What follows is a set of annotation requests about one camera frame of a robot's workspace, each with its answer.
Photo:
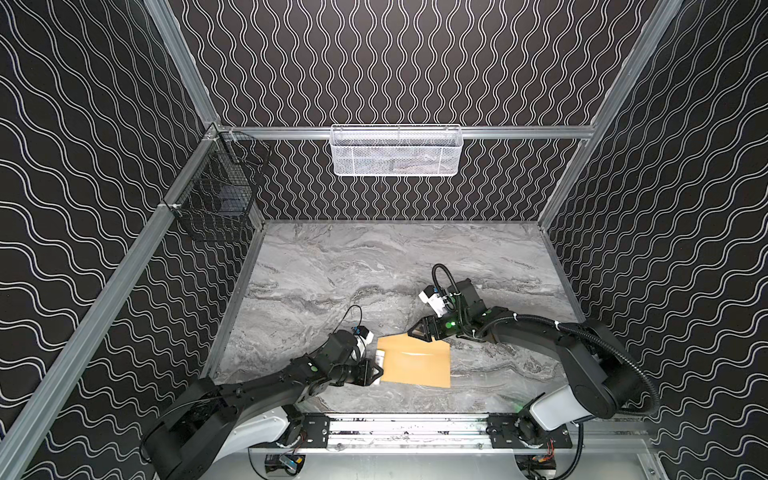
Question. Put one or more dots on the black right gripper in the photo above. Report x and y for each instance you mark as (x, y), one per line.
(439, 326)

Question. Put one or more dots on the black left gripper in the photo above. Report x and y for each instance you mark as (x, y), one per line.
(365, 368)

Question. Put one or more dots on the brown paper envelope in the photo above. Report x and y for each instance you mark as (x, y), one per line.
(410, 361)

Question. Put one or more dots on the white glue stick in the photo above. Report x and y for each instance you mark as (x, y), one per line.
(379, 361)

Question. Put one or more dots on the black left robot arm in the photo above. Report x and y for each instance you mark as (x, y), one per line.
(199, 427)

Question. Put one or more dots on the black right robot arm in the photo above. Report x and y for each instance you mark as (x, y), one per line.
(601, 376)

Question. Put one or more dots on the aluminium back crossbar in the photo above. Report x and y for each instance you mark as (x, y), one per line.
(414, 131)

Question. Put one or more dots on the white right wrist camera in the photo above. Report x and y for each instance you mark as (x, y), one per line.
(431, 296)

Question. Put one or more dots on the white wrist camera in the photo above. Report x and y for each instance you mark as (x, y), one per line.
(431, 296)
(364, 338)

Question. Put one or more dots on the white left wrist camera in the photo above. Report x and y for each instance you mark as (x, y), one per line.
(364, 338)

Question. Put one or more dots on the white wire mesh basket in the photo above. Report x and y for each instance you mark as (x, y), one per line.
(396, 155)

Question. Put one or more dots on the black wire basket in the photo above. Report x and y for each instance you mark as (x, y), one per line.
(217, 204)

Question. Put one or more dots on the aluminium frame corner post right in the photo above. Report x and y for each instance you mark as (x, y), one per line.
(645, 45)

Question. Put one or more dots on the aluminium frame corner post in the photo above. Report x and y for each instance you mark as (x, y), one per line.
(645, 45)
(178, 50)

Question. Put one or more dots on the aluminium frame corner post left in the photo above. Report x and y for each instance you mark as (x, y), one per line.
(178, 50)

